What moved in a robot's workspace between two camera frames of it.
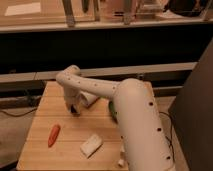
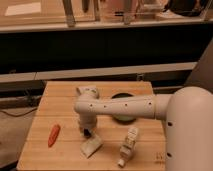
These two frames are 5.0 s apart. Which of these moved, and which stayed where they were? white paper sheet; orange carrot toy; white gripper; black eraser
Moved: black eraser; white gripper
Stayed: orange carrot toy; white paper sheet
